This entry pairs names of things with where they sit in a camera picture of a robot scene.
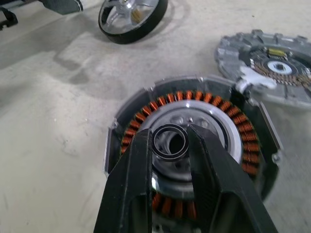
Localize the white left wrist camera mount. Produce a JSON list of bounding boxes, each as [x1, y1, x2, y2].
[[45, 0, 84, 15]]

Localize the silver spoked rotor black rim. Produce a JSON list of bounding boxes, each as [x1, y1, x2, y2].
[[98, 0, 169, 45]]

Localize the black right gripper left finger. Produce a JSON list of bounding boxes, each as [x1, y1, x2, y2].
[[93, 128, 154, 233]]

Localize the grey motor housing copper windings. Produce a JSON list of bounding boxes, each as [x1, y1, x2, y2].
[[104, 75, 284, 233]]

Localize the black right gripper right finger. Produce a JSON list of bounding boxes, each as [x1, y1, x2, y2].
[[186, 123, 279, 233]]

